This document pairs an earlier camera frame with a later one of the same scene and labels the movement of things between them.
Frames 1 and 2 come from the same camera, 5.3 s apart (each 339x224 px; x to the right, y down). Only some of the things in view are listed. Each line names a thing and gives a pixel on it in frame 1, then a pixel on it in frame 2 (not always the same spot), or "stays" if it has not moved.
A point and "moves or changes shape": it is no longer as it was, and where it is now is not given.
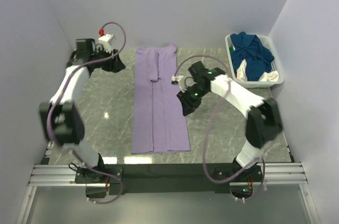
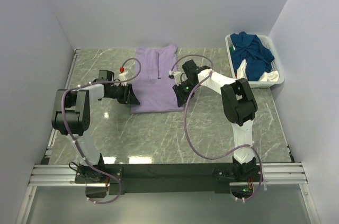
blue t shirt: [257, 57] stays
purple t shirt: [158, 123] moves or changes shape
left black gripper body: [112, 62] → [127, 94]
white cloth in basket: [241, 74] stays
